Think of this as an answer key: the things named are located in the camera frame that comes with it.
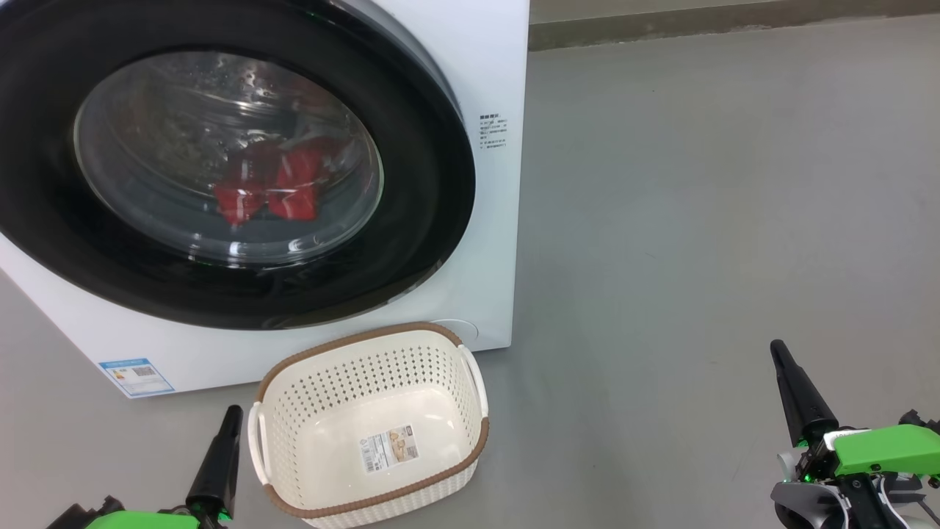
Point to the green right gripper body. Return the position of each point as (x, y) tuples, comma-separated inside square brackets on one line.
[(888, 450)]

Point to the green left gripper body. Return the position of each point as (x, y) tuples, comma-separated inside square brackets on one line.
[(147, 522)]

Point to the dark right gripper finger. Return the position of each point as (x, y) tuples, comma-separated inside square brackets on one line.
[(804, 408)]

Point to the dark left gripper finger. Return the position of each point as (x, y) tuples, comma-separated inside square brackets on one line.
[(217, 470)]

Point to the red and white garment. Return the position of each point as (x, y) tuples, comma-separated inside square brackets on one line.
[(290, 187)]

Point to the black round glass washer door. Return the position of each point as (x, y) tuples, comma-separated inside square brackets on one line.
[(411, 242)]

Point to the cream basket with brown rim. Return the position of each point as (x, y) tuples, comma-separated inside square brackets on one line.
[(323, 382)]

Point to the printed product label sticker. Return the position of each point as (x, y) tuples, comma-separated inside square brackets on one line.
[(388, 450)]

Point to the white front-load washing machine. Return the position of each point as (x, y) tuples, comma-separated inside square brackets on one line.
[(485, 66)]

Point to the blue energy label sticker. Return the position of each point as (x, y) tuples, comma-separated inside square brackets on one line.
[(136, 376)]

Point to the round filter cover panel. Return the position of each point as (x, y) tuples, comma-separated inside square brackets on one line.
[(461, 330)]

